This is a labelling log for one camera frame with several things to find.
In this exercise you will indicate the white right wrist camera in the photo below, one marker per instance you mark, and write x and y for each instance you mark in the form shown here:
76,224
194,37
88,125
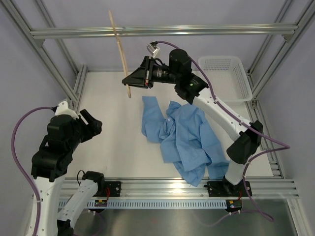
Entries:
153,49

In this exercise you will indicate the blue button-up shirt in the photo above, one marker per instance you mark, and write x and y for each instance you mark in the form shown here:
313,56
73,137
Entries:
186,140

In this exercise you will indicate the aluminium front rail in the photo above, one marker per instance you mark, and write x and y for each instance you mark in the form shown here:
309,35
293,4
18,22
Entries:
176,188

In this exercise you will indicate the white perforated plastic basket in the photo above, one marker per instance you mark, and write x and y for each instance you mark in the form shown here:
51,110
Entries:
228,78

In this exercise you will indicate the beige wooden clothes hanger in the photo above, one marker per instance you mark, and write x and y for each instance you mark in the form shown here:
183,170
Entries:
121,51

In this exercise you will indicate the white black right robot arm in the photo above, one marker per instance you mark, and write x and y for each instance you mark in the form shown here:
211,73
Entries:
245,135

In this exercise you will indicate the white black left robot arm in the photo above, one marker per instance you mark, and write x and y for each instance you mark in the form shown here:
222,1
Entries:
49,167

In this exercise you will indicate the aluminium top crossbar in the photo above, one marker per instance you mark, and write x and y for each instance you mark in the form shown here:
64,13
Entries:
94,32

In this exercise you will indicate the aluminium right frame strut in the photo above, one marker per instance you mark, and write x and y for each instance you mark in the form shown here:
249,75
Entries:
275,49

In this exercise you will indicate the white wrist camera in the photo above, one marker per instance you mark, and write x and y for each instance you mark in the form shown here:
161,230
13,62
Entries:
63,108
153,49

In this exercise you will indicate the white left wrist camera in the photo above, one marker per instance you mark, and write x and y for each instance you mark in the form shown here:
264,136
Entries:
63,108

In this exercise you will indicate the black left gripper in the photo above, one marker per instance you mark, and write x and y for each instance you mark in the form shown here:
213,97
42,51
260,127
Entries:
93,128

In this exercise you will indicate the aluminium frame strut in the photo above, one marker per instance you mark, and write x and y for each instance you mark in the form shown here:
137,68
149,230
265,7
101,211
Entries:
275,49
73,93

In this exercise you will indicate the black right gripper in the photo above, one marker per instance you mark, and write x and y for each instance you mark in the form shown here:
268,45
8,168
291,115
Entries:
142,77

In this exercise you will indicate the aluminium left frame strut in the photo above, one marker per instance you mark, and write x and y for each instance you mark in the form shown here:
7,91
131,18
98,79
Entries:
73,93

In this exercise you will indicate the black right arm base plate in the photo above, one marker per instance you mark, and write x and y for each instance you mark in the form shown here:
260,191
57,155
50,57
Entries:
226,189

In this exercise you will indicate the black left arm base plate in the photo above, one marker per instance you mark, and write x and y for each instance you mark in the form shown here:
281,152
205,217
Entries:
108,189

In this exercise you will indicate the white slotted cable duct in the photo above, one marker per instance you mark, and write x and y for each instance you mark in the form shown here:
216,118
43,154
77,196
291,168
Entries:
156,204

